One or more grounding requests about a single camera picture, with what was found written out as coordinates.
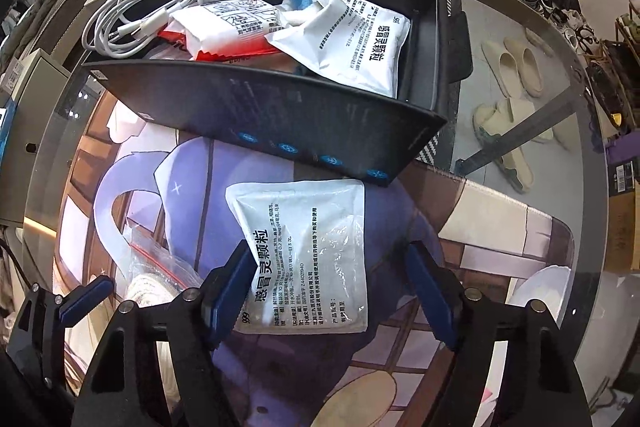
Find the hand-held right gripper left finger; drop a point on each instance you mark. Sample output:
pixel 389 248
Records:
pixel 227 297

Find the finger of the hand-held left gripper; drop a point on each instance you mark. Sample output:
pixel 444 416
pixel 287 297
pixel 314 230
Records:
pixel 85 299

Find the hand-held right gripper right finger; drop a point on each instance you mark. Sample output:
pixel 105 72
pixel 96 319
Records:
pixel 432 297

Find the clear zip bag with laces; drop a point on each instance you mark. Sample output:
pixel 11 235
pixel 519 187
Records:
pixel 150 264

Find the white medicine packet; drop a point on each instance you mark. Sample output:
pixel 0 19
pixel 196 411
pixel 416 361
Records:
pixel 300 247
pixel 360 47

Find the black storage box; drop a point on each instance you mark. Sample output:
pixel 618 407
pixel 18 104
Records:
pixel 300 117

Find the red and white packet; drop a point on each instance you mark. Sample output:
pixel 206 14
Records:
pixel 225 27

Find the printed desk mat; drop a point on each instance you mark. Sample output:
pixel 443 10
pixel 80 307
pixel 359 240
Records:
pixel 400 227

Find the brown cardboard box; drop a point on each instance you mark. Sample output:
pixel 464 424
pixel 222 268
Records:
pixel 625 217

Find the plain beige slipper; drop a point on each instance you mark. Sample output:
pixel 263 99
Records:
pixel 527 67
pixel 500 62

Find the dark jacket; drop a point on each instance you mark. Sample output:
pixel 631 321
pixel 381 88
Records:
pixel 55 7

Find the wooden shoe rack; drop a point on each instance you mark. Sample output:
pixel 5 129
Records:
pixel 620 57

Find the pile of shoes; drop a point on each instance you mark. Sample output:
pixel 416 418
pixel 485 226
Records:
pixel 545 2

